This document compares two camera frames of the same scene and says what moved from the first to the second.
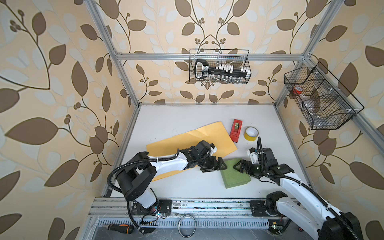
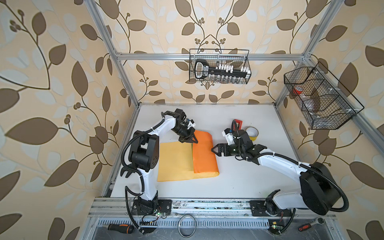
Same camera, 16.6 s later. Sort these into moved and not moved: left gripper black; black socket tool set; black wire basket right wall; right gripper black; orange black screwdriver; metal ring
Moved: left gripper black; right gripper black
Not moved: black wire basket right wall; black socket tool set; metal ring; orange black screwdriver
